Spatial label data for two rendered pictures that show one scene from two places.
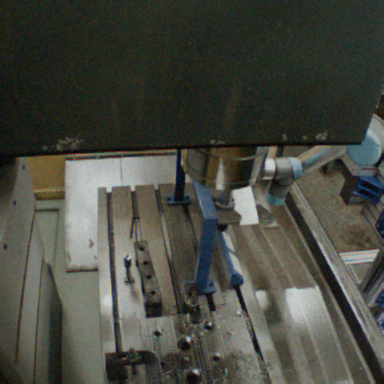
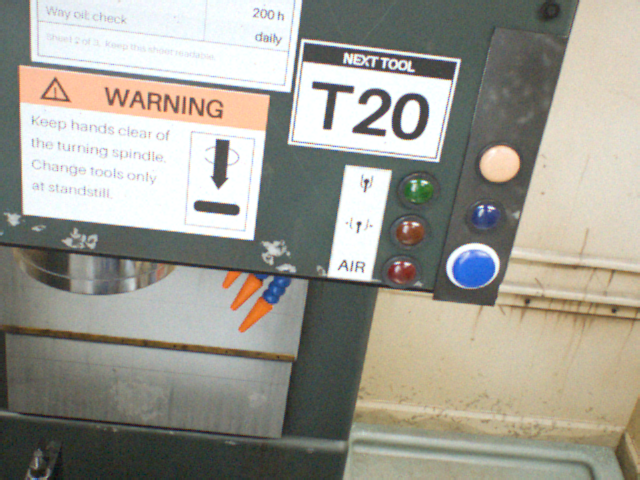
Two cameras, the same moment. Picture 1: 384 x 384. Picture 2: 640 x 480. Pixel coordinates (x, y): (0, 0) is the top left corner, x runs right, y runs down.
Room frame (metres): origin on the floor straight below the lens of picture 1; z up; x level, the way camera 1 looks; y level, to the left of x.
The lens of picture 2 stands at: (0.95, -0.74, 1.99)
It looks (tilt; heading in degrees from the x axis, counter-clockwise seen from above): 30 degrees down; 100
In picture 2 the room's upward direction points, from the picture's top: 9 degrees clockwise
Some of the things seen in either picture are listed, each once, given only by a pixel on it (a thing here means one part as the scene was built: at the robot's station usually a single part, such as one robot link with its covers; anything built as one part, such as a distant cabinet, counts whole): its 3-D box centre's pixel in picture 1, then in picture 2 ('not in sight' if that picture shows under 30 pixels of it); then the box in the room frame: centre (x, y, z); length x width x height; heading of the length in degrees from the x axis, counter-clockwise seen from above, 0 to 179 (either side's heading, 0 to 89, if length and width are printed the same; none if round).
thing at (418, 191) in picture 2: not in sight; (418, 191); (0.90, -0.18, 1.71); 0.02 x 0.01 x 0.02; 15
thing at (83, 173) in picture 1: (165, 220); not in sight; (1.24, 0.12, 0.75); 0.89 x 0.70 x 0.26; 105
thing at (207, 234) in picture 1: (204, 258); not in sight; (0.78, -0.05, 1.05); 0.10 x 0.05 x 0.30; 105
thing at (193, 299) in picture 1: (191, 307); not in sight; (0.65, -0.02, 0.97); 0.13 x 0.03 x 0.15; 15
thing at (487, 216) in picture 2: not in sight; (485, 216); (0.95, -0.17, 1.70); 0.02 x 0.01 x 0.02; 15
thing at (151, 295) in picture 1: (147, 276); not in sight; (0.78, 0.13, 0.93); 0.26 x 0.05 x 0.06; 20
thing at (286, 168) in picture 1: (284, 169); not in sight; (1.13, -0.30, 1.16); 0.11 x 0.08 x 0.09; 105
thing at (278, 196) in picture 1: (278, 187); not in sight; (1.15, -0.31, 1.06); 0.11 x 0.08 x 0.11; 153
